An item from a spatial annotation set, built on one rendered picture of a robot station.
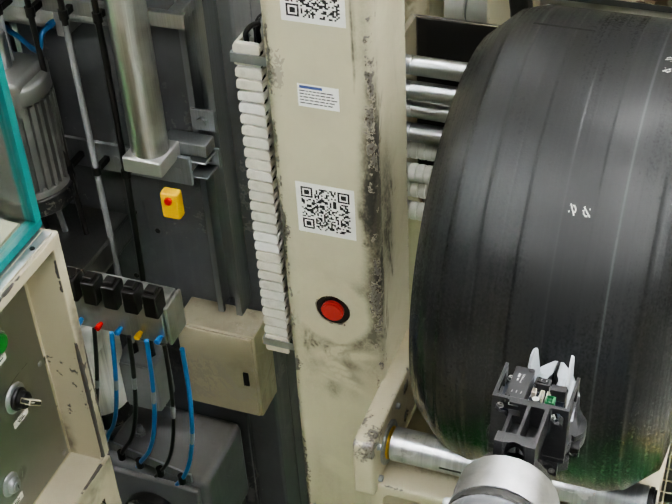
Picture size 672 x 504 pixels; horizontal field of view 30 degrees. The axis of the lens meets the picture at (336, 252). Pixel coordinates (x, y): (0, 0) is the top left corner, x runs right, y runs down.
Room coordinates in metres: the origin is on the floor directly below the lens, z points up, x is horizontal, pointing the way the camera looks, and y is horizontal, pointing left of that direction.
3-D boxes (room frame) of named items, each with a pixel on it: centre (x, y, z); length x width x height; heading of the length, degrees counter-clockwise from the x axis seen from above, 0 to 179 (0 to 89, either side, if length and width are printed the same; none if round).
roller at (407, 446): (1.06, -0.21, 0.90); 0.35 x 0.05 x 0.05; 67
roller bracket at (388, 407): (1.26, -0.10, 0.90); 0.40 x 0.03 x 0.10; 157
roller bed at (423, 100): (1.63, -0.20, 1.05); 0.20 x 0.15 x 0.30; 67
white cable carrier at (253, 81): (1.27, 0.07, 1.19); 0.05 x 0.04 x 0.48; 157
